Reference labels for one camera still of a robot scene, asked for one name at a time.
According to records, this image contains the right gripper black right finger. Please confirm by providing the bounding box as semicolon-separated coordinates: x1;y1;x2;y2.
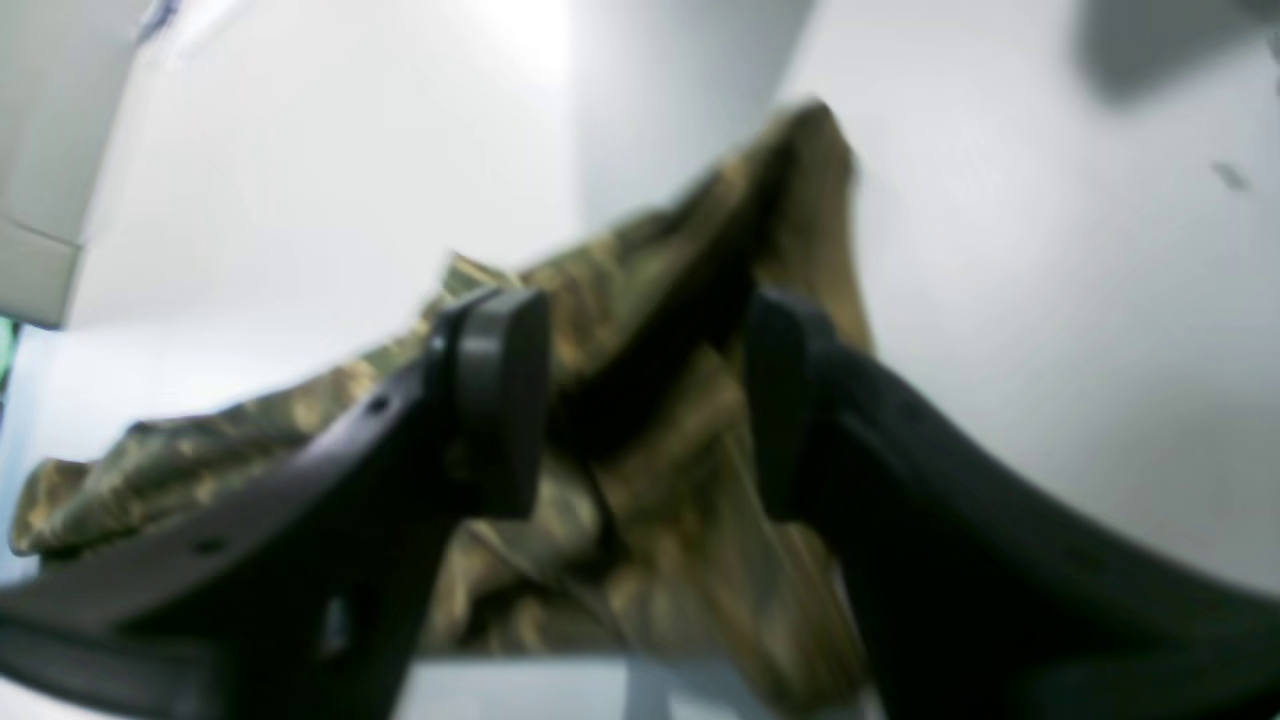
745;290;1279;719

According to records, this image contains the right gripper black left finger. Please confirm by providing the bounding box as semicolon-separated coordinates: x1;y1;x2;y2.
1;288;550;719

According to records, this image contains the camouflage T-shirt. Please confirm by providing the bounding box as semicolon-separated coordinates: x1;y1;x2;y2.
3;100;873;719

